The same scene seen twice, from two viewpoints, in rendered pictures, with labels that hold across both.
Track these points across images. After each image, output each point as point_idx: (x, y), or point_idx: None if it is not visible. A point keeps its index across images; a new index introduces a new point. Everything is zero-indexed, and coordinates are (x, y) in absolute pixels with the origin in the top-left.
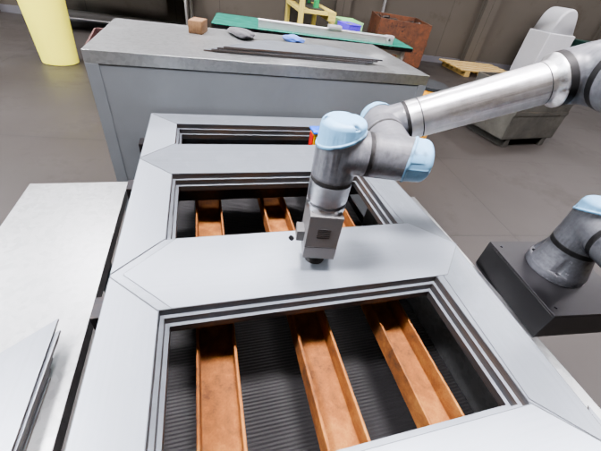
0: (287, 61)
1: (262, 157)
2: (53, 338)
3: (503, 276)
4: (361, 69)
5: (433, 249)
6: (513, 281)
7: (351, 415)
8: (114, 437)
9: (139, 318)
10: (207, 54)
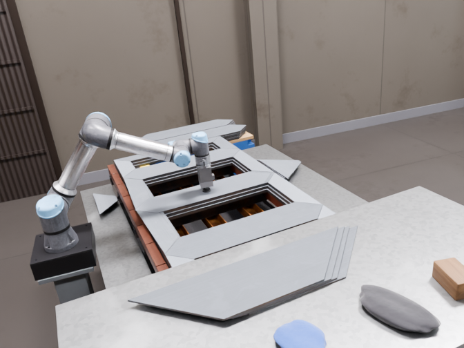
0: (264, 248)
1: (253, 226)
2: (284, 177)
3: (93, 244)
4: (167, 273)
5: (149, 205)
6: (92, 239)
7: None
8: (244, 159)
9: (255, 168)
10: (346, 222)
